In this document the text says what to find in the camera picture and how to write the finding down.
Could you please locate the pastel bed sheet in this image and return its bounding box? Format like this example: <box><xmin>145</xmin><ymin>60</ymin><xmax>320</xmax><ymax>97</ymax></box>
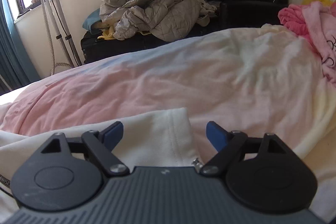
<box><xmin>0</xmin><ymin>24</ymin><xmax>336</xmax><ymax>222</ymax></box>

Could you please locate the light pink plush robe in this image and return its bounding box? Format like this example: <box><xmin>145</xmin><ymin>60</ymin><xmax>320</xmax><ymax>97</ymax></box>
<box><xmin>301</xmin><ymin>1</ymin><xmax>336</xmax><ymax>83</ymax></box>

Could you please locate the cream sweatshirt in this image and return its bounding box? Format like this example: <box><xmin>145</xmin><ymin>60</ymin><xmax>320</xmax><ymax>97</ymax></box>
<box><xmin>0</xmin><ymin>107</ymin><xmax>203</xmax><ymax>215</ymax></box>

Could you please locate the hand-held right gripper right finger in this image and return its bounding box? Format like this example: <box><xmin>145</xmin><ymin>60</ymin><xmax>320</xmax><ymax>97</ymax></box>
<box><xmin>200</xmin><ymin>121</ymin><xmax>288</xmax><ymax>177</ymax></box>

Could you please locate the black sofa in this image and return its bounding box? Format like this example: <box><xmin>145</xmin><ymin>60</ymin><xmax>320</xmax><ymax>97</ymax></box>
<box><xmin>80</xmin><ymin>0</ymin><xmax>289</xmax><ymax>65</ymax></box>

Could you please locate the blue curtain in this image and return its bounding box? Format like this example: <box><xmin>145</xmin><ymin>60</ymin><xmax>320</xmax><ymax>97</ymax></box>
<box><xmin>0</xmin><ymin>0</ymin><xmax>40</xmax><ymax>92</ymax></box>

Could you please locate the yellow cloth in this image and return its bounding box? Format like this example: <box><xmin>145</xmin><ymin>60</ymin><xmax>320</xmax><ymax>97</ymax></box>
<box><xmin>98</xmin><ymin>27</ymin><xmax>116</xmax><ymax>40</ymax></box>

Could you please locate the grey quilted blanket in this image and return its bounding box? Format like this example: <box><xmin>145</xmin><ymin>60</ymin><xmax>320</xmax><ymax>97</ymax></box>
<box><xmin>99</xmin><ymin>0</ymin><xmax>221</xmax><ymax>42</ymax></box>

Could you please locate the garment steamer stand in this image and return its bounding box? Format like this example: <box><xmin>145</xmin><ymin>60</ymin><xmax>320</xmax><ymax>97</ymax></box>
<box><xmin>29</xmin><ymin>0</ymin><xmax>82</xmax><ymax>76</ymax></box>

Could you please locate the teal pillow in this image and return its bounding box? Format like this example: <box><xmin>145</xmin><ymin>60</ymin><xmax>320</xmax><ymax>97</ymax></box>
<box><xmin>82</xmin><ymin>9</ymin><xmax>103</xmax><ymax>31</ymax></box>

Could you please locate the hot pink cloth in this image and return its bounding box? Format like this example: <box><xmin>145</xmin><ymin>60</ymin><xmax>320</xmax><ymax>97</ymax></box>
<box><xmin>278</xmin><ymin>4</ymin><xmax>313</xmax><ymax>36</ymax></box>

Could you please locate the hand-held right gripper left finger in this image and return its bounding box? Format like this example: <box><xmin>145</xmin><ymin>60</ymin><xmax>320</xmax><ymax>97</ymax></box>
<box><xmin>41</xmin><ymin>121</ymin><xmax>130</xmax><ymax>177</ymax></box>

